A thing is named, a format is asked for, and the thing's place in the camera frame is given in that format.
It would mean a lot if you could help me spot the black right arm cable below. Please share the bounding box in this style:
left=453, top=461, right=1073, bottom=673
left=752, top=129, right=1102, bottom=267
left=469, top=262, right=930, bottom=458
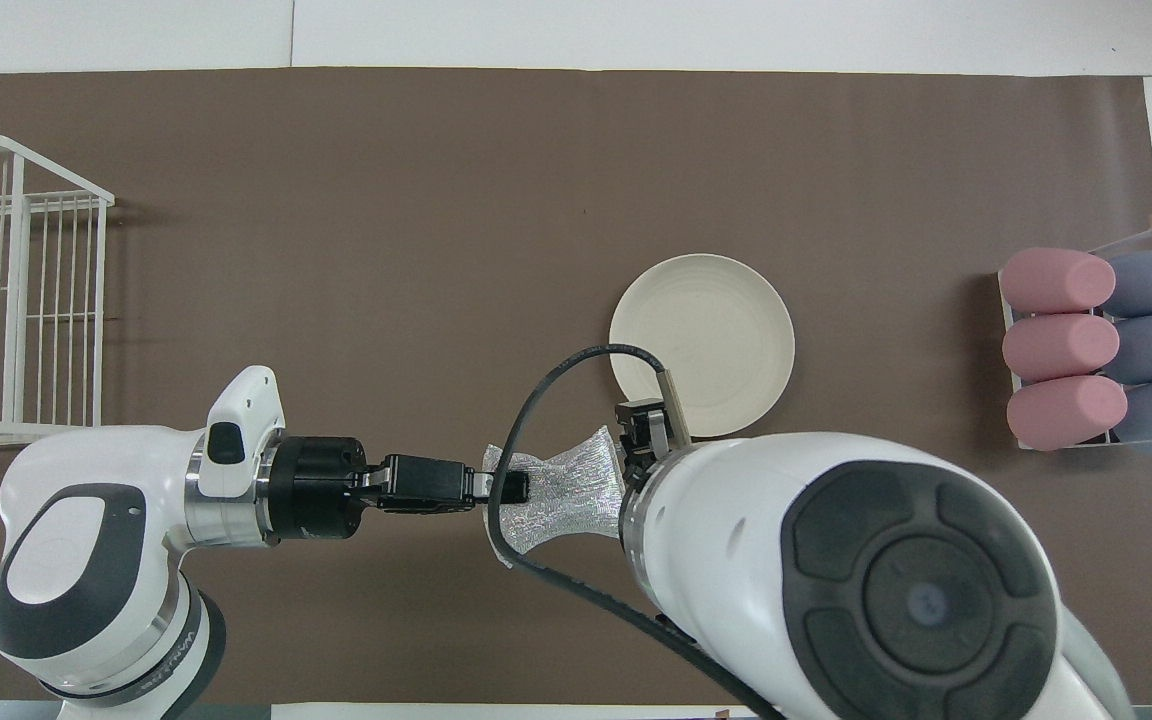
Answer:
left=488, top=343, right=787, bottom=720

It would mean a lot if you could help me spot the white wire dish rack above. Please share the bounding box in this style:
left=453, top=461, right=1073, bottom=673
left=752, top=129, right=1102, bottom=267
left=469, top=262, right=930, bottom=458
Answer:
left=0, top=134, right=115, bottom=448

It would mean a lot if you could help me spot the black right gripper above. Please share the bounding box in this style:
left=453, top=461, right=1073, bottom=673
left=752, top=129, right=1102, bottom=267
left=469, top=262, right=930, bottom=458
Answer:
left=615, top=397, right=683, bottom=482

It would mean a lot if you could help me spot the pink cup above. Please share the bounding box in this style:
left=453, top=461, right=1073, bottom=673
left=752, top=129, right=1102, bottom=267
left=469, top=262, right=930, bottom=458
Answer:
left=1002, top=313, right=1122, bottom=383
left=999, top=248, right=1117, bottom=314
left=1006, top=375, right=1129, bottom=452

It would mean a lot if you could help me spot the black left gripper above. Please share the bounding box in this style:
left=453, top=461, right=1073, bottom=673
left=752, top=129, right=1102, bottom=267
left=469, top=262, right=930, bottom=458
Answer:
left=266, top=437, right=529, bottom=543

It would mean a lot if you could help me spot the cream round plate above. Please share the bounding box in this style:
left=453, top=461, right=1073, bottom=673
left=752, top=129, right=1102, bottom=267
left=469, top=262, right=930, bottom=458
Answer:
left=608, top=253, right=796, bottom=441

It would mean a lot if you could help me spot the brown table mat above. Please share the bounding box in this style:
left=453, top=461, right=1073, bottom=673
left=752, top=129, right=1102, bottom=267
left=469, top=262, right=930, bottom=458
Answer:
left=0, top=67, right=1152, bottom=706

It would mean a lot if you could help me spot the silver mesh sponge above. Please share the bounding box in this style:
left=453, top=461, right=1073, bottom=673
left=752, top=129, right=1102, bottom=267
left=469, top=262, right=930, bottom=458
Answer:
left=481, top=425, right=629, bottom=569

